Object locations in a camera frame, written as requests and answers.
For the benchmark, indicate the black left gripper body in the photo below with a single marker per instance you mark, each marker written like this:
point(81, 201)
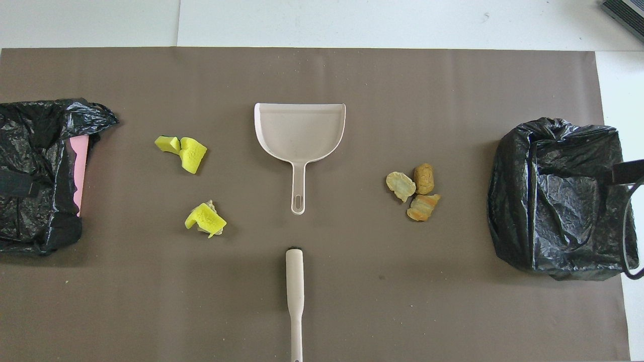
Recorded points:
point(17, 185)

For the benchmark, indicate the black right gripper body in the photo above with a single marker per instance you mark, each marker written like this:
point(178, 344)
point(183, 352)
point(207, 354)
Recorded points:
point(629, 172)

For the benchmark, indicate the plain yellow sponge chunk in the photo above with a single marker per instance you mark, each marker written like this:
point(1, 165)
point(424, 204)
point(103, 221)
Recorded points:
point(192, 153)

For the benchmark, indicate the notched yellow sponge piece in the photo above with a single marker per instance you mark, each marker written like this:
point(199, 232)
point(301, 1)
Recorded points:
point(204, 217)

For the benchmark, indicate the brown bread roll piece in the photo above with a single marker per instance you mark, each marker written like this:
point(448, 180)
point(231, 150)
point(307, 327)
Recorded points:
point(424, 178)

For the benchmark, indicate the orange striped bread piece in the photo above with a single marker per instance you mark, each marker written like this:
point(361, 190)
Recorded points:
point(422, 207)

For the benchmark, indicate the beige plastic dustpan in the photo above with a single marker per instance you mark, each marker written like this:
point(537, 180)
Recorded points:
point(299, 130)

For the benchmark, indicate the black bag lining pink bin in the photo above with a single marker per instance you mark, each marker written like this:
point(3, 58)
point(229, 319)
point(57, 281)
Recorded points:
point(30, 136)

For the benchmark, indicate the pink plastic bin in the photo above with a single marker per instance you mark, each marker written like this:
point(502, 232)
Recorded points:
point(78, 166)

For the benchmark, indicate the black bag fully covering bin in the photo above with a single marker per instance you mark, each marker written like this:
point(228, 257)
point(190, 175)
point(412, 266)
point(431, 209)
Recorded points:
point(553, 201)

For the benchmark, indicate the dark grey ribbed device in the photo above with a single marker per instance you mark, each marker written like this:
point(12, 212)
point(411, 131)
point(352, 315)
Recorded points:
point(626, 12)

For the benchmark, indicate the brown paper table mat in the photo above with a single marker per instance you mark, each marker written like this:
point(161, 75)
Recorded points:
point(151, 301)

